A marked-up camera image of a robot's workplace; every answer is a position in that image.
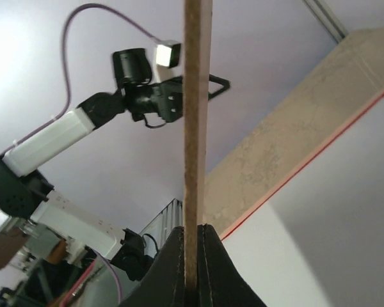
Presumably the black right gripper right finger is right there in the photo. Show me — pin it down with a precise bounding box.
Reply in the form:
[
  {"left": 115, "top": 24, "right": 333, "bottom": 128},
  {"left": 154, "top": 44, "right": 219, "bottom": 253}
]
[{"left": 197, "top": 224, "right": 266, "bottom": 307}]

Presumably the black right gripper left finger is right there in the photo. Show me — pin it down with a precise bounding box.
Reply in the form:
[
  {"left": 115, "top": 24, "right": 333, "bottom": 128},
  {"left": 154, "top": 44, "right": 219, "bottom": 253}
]
[{"left": 120, "top": 226, "right": 184, "bottom": 307}]

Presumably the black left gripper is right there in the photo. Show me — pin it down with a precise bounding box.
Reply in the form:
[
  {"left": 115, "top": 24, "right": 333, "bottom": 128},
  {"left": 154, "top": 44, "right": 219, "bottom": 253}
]
[{"left": 124, "top": 74, "right": 231, "bottom": 123}]

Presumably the brown cardboard backing board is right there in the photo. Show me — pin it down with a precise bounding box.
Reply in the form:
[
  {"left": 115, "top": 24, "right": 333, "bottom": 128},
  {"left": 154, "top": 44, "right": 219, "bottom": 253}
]
[{"left": 183, "top": 0, "right": 212, "bottom": 290}]

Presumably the red sunset photo print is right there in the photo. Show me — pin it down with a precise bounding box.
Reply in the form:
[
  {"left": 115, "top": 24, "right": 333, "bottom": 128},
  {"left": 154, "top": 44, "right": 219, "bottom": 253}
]
[{"left": 223, "top": 98, "right": 384, "bottom": 306}]

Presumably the red wooden picture frame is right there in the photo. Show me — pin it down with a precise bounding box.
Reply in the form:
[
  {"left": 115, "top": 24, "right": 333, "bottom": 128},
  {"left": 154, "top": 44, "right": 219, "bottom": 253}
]
[{"left": 220, "top": 87, "right": 384, "bottom": 241}]

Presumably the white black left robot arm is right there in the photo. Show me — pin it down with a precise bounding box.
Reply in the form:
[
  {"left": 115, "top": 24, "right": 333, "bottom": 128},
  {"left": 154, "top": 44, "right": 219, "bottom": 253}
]
[{"left": 0, "top": 44, "right": 182, "bottom": 281}]

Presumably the aluminium rail platform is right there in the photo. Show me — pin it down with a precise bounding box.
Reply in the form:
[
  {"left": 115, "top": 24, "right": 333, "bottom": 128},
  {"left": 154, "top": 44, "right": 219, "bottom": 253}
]
[{"left": 140, "top": 198, "right": 183, "bottom": 257}]

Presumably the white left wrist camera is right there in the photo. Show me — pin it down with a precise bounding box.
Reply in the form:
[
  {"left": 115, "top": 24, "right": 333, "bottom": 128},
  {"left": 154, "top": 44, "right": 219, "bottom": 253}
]
[{"left": 152, "top": 40, "right": 182, "bottom": 83}]

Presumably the aluminium corner post right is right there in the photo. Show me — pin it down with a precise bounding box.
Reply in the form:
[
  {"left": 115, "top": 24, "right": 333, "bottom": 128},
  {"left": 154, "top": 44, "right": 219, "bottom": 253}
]
[{"left": 302, "top": 0, "right": 348, "bottom": 43}]

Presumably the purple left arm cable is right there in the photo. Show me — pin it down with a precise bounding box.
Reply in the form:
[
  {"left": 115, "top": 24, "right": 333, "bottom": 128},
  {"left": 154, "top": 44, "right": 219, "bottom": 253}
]
[{"left": 0, "top": 3, "right": 163, "bottom": 307}]

